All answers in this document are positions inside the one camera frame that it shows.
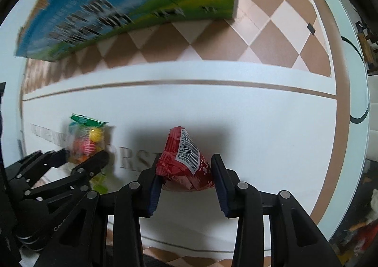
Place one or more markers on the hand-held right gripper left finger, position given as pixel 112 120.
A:
pixel 155 193

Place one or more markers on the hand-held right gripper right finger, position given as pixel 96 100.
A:
pixel 223 193

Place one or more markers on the small black table clip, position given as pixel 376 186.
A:
pixel 310 28

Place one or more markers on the red blurred object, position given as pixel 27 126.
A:
pixel 366 234

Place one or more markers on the red snack packet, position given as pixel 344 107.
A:
pixel 177 169

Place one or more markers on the colourful candy bag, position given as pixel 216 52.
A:
pixel 88 140

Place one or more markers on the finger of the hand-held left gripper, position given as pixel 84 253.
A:
pixel 59 157
pixel 94 162

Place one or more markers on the dark wooden furniture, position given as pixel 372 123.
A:
pixel 366 45

